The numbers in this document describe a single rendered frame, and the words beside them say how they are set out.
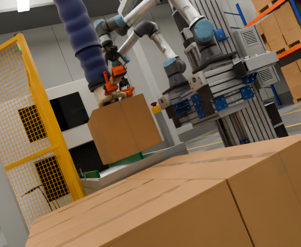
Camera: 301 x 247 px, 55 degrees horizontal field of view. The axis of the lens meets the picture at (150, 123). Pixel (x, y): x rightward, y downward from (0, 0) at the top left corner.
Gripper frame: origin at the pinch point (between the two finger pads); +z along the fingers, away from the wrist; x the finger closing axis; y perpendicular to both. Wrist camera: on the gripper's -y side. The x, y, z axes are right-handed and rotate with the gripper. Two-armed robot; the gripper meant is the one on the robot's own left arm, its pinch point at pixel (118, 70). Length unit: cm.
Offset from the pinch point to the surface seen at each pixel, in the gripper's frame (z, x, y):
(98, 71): -18, 1, 50
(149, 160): 62, -5, 29
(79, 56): -36, 10, 56
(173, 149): 61, -26, 30
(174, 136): 59, -148, 320
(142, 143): 48, -6, 30
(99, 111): 16.3, 15.5, 30.0
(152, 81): -50, -147, 320
